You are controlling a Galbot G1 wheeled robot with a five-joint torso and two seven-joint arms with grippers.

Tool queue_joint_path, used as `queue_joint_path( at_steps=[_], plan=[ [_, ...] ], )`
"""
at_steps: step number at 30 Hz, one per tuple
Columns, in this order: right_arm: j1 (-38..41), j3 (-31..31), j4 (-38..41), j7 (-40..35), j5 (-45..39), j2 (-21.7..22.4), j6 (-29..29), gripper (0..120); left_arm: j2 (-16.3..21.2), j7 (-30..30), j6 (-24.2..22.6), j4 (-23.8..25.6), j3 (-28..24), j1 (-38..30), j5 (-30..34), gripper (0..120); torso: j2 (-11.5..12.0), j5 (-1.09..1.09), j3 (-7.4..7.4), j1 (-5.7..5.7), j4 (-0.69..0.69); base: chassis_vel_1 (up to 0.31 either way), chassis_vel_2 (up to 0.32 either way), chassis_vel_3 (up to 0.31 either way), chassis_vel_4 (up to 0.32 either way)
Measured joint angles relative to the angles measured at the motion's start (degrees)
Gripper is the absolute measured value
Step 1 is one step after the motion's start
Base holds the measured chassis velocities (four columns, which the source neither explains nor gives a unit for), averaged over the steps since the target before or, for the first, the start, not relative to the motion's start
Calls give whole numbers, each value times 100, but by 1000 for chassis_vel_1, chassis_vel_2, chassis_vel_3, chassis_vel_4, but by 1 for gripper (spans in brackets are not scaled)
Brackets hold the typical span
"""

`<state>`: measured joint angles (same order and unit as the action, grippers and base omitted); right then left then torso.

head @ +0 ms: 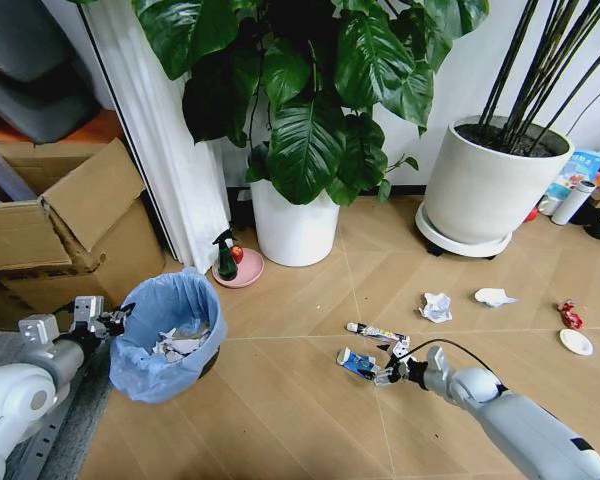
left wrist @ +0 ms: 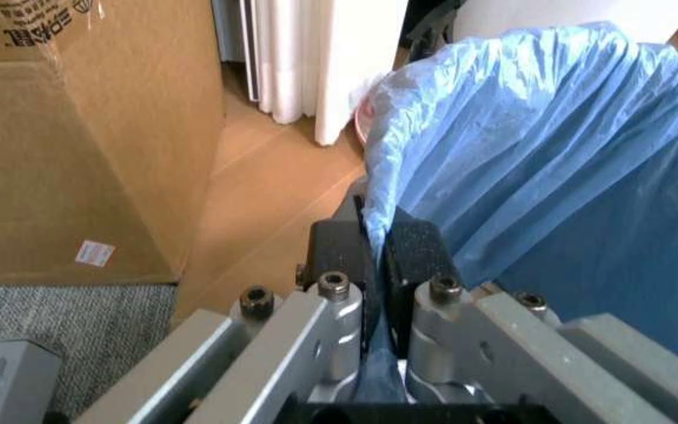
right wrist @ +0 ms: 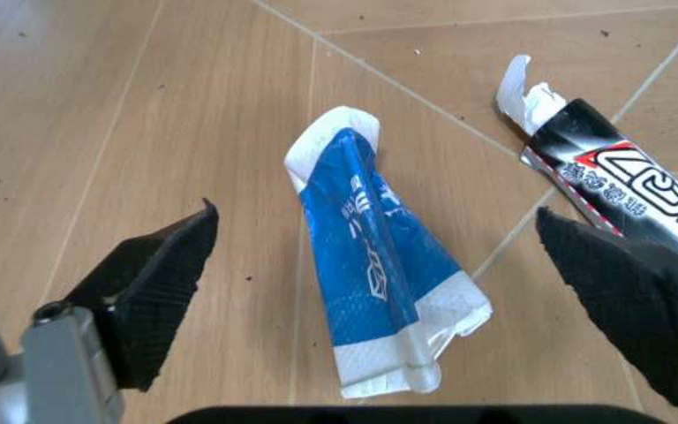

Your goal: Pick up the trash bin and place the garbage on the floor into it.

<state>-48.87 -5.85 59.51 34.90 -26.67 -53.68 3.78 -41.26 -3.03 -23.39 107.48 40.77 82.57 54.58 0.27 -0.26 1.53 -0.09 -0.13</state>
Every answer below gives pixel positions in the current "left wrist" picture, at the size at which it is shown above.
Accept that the white flat board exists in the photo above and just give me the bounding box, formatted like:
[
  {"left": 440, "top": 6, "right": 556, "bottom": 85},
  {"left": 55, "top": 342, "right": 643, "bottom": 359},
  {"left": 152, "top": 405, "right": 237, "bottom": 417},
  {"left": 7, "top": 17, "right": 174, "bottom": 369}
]
[{"left": 395, "top": 0, "right": 678, "bottom": 72}]

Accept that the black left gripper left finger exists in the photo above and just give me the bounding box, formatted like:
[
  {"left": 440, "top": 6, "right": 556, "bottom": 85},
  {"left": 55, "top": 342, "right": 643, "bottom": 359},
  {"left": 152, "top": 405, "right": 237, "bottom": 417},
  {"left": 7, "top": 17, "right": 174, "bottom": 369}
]
[{"left": 76, "top": 193, "right": 386, "bottom": 424}]

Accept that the white curtain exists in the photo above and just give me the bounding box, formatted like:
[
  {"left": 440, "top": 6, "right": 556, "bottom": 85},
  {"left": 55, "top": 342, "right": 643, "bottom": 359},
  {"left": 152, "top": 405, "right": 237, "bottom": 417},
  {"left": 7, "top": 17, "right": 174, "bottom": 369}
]
[{"left": 245, "top": 0, "right": 412, "bottom": 147}]

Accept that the grey square metal post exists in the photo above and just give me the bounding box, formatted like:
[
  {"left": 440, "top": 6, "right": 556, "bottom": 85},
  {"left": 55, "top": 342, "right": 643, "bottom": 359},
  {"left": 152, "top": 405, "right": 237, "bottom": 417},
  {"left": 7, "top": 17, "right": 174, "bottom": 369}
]
[{"left": 0, "top": 337, "right": 63, "bottom": 424}]

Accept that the pink trash bin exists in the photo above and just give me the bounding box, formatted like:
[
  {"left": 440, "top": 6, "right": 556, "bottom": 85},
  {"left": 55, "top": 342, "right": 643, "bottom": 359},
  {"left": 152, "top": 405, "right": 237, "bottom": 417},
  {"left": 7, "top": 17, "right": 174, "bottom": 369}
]
[{"left": 350, "top": 97, "right": 375, "bottom": 150}]

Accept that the grey woven rug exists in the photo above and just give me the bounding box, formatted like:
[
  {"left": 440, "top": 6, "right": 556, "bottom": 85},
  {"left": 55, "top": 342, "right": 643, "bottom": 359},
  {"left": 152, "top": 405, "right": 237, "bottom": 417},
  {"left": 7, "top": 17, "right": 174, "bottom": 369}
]
[{"left": 0, "top": 281, "right": 183, "bottom": 424}]

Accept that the grey window frame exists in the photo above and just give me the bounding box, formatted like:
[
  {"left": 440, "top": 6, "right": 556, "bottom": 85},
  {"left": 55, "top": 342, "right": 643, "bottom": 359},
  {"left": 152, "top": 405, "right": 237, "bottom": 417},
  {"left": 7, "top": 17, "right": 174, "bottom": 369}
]
[{"left": 209, "top": 0, "right": 261, "bottom": 103}]

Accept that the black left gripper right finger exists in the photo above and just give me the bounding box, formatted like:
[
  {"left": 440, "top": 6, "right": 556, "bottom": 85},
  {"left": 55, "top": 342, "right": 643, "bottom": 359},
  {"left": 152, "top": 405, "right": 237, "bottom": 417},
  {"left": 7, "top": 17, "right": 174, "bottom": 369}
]
[{"left": 383, "top": 211, "right": 678, "bottom": 424}]

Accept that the white red sticker label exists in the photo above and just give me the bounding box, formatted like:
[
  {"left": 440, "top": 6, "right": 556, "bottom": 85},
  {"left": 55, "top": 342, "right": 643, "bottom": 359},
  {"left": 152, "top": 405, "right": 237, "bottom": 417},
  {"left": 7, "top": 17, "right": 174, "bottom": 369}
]
[{"left": 75, "top": 239, "right": 117, "bottom": 268}]

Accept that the black frame object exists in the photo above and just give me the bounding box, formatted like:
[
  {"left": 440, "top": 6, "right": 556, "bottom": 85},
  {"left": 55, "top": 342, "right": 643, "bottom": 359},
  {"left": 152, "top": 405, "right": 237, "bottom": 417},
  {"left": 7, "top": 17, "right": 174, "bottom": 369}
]
[{"left": 403, "top": 0, "right": 465, "bottom": 62}]

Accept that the blue plastic bin liner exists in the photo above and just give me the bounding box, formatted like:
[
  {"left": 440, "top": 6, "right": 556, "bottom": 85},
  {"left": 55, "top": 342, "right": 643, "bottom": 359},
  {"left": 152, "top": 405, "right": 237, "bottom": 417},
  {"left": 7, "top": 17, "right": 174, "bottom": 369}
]
[{"left": 347, "top": 19, "right": 678, "bottom": 404}]

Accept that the large brown cardboard box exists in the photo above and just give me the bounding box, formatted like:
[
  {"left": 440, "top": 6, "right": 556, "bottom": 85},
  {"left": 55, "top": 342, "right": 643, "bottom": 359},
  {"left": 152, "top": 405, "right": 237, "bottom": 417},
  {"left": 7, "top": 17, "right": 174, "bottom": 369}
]
[{"left": 0, "top": 0, "right": 229, "bottom": 284}]

